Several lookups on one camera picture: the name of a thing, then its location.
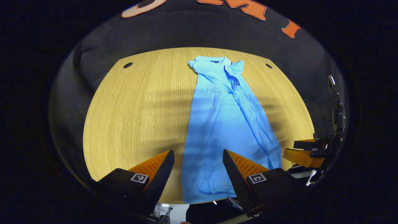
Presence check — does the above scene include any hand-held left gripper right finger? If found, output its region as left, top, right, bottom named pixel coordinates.
left=222, top=149, right=303, bottom=218

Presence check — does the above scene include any black backdrop cloth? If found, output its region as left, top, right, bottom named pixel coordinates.
left=48, top=0, right=347, bottom=187

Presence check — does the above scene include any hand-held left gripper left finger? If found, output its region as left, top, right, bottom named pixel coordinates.
left=89, top=150, right=175, bottom=218

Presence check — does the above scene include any dark cloth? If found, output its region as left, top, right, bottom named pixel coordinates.
left=186, top=199, right=246, bottom=223

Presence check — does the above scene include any light blue T-shirt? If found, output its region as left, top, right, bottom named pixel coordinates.
left=181, top=55, right=283, bottom=205

